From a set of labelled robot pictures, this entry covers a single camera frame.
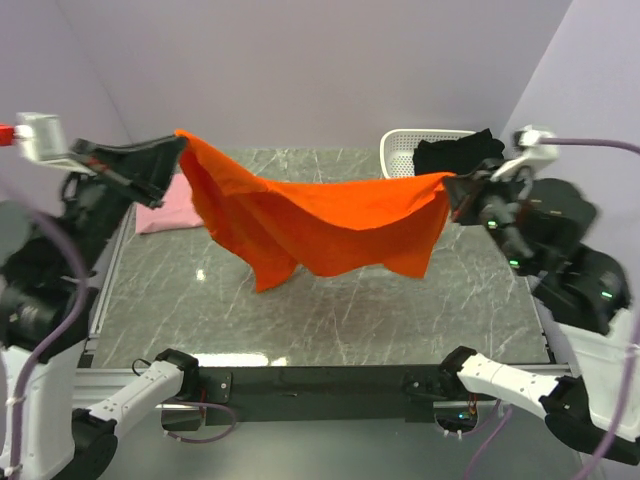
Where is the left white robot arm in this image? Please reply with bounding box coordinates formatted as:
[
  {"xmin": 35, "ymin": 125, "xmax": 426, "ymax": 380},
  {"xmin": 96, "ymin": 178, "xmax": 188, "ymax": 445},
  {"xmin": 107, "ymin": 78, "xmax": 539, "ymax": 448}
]
[{"xmin": 1, "ymin": 135, "xmax": 200, "ymax": 479}]

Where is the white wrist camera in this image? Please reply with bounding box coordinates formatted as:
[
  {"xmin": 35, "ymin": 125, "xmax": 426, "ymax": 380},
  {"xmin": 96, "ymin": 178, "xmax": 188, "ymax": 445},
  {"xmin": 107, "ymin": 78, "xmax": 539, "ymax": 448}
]
[
  {"xmin": 490, "ymin": 125, "xmax": 559, "ymax": 182},
  {"xmin": 1, "ymin": 112, "xmax": 77, "ymax": 171}
]

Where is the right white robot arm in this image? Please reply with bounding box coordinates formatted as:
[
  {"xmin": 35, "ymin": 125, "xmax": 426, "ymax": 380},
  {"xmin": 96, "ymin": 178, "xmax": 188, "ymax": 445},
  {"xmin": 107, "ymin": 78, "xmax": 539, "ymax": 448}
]
[{"xmin": 438, "ymin": 176, "xmax": 639, "ymax": 465}]

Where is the aluminium frame rail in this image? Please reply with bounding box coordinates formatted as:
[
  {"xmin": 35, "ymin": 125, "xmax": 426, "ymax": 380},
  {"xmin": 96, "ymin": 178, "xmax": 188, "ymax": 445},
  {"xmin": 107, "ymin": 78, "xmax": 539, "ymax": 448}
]
[{"xmin": 78, "ymin": 206, "xmax": 135, "ymax": 368}]

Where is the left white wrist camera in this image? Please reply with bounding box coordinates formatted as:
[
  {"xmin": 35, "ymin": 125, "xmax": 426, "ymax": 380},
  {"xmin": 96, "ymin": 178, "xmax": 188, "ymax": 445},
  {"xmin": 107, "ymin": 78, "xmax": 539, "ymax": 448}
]
[{"xmin": 1, "ymin": 112, "xmax": 77, "ymax": 171}]

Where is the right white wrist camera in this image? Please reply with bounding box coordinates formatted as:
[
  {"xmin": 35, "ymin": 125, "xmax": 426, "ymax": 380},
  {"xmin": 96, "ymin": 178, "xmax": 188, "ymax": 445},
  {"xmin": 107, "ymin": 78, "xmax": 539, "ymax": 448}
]
[{"xmin": 490, "ymin": 125, "xmax": 559, "ymax": 182}]

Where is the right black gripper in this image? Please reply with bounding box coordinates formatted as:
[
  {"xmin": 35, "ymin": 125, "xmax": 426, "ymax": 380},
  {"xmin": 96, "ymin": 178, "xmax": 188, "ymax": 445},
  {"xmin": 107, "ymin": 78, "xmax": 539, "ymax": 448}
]
[{"xmin": 443, "ymin": 156, "xmax": 542, "ymax": 276}]

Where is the black t shirt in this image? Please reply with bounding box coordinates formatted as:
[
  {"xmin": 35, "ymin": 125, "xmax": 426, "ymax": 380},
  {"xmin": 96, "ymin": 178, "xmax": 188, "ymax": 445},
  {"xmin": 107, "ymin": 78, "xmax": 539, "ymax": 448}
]
[{"xmin": 413, "ymin": 129, "xmax": 505, "ymax": 176}]

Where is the white perforated plastic basket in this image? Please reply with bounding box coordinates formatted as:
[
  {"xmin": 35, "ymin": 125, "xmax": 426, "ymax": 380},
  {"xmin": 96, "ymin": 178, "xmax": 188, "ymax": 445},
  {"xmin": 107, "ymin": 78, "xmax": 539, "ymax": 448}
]
[{"xmin": 379, "ymin": 129, "xmax": 473, "ymax": 179}]

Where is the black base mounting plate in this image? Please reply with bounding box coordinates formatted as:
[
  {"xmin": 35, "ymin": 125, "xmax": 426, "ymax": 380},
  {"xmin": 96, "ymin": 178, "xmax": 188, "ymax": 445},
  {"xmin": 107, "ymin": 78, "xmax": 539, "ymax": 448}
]
[{"xmin": 200, "ymin": 365, "xmax": 473, "ymax": 423}]

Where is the folded pink t shirt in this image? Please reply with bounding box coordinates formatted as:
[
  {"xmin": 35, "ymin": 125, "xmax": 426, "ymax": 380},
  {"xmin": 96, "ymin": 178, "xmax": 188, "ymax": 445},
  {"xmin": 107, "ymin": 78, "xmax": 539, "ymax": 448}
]
[{"xmin": 135, "ymin": 173, "xmax": 203, "ymax": 235}]

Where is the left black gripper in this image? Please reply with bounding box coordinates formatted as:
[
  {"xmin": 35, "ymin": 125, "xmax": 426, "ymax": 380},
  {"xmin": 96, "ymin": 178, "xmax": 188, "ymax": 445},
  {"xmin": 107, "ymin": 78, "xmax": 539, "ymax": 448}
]
[{"xmin": 56, "ymin": 132, "xmax": 188, "ymax": 275}]

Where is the orange t shirt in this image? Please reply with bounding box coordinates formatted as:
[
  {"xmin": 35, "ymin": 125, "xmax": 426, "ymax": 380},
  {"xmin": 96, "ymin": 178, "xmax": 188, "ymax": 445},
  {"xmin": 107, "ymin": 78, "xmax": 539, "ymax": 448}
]
[{"xmin": 178, "ymin": 130, "xmax": 449, "ymax": 292}]

